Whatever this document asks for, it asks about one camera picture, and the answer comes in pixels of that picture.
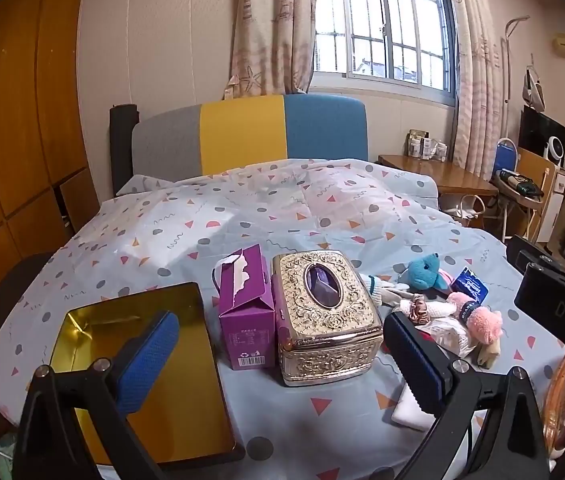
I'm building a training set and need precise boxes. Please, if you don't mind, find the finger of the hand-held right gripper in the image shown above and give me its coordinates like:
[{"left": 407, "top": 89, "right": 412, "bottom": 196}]
[{"left": 505, "top": 236, "right": 565, "bottom": 291}]

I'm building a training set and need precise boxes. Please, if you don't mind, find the pink fluffy sock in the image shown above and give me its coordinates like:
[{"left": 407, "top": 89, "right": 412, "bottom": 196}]
[{"left": 445, "top": 292, "right": 504, "bottom": 356}]

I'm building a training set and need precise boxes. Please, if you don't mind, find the white desk fan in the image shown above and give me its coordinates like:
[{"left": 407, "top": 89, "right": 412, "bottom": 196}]
[{"left": 542, "top": 136, "right": 565, "bottom": 161}]

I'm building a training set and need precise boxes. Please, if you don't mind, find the blue folding chair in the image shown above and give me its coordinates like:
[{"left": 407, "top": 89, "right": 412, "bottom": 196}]
[{"left": 492, "top": 139, "right": 518, "bottom": 176}]

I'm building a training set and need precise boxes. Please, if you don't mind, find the round side table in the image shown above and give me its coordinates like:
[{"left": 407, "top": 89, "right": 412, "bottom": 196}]
[{"left": 493, "top": 170, "right": 545, "bottom": 241}]

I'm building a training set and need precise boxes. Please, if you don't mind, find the barred window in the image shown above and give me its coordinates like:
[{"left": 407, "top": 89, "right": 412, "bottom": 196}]
[{"left": 309, "top": 0, "right": 458, "bottom": 106}]

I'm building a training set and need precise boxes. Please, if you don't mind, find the black monitor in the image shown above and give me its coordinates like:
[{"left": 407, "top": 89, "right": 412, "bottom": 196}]
[{"left": 518, "top": 105, "right": 565, "bottom": 163}]

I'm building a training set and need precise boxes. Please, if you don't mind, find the black rolled mat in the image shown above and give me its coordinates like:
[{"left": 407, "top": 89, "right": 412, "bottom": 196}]
[{"left": 109, "top": 104, "right": 140, "bottom": 196}]

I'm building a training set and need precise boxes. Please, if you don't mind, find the gold tin tray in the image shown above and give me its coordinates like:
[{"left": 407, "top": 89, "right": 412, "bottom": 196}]
[{"left": 48, "top": 281, "right": 246, "bottom": 465}]

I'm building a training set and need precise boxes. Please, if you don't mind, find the cream knit doll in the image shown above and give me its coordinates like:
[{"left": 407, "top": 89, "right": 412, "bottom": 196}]
[{"left": 359, "top": 274, "right": 413, "bottom": 311}]

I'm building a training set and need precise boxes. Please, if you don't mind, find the brown satin scrunchie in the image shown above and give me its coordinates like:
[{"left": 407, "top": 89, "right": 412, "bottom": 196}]
[{"left": 395, "top": 296, "right": 425, "bottom": 328}]

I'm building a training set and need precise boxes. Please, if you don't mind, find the wooden cabinet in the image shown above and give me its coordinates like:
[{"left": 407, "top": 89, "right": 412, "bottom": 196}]
[{"left": 515, "top": 147, "right": 565, "bottom": 256}]

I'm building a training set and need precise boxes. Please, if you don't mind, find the blue plush toy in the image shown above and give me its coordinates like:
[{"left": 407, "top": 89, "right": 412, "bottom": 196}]
[{"left": 397, "top": 252, "right": 455, "bottom": 292}]

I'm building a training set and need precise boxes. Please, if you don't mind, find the white sponge block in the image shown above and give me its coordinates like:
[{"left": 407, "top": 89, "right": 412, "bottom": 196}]
[{"left": 391, "top": 382, "right": 435, "bottom": 433}]

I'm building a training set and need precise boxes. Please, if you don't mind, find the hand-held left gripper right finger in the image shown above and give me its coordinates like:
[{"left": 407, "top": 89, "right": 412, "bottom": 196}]
[{"left": 382, "top": 311, "right": 550, "bottom": 480}]

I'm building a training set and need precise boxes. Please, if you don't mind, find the wooden wardrobe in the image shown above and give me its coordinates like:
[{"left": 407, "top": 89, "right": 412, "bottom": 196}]
[{"left": 0, "top": 0, "right": 100, "bottom": 311}]

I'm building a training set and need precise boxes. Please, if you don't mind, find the blue tissue packet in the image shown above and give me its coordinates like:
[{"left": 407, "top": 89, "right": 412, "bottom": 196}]
[{"left": 449, "top": 266, "right": 488, "bottom": 306}]

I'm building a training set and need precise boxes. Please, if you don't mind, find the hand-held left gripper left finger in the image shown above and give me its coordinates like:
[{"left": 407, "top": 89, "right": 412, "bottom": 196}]
[{"left": 12, "top": 310, "right": 182, "bottom": 480}]

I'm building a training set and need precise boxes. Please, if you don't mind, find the purple tissue box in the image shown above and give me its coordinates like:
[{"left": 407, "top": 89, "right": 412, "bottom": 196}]
[{"left": 212, "top": 243, "right": 278, "bottom": 372}]

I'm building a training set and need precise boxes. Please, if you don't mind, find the beige printed curtain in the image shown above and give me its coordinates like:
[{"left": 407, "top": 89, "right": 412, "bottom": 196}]
[
  {"left": 222, "top": 0, "right": 319, "bottom": 101},
  {"left": 442, "top": 0, "right": 513, "bottom": 181}
]

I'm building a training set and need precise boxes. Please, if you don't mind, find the ornate gold tissue box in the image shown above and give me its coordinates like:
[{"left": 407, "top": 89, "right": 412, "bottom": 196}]
[{"left": 271, "top": 249, "right": 384, "bottom": 387}]

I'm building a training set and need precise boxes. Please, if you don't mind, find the hanging bag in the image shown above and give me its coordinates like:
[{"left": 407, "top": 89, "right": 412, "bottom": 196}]
[{"left": 521, "top": 67, "right": 546, "bottom": 113}]

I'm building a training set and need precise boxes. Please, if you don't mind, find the white wipes packet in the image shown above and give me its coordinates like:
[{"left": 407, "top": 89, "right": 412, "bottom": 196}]
[{"left": 415, "top": 317, "right": 480, "bottom": 358}]

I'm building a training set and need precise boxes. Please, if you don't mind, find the grey yellow blue headboard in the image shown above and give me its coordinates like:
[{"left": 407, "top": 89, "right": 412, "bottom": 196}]
[{"left": 131, "top": 92, "right": 369, "bottom": 178}]

